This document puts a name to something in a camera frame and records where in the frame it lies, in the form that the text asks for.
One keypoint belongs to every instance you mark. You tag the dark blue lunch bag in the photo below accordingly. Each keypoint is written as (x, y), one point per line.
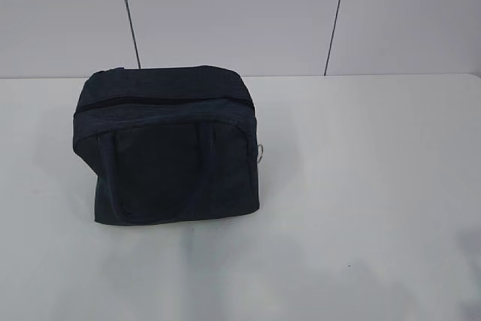
(168, 145)

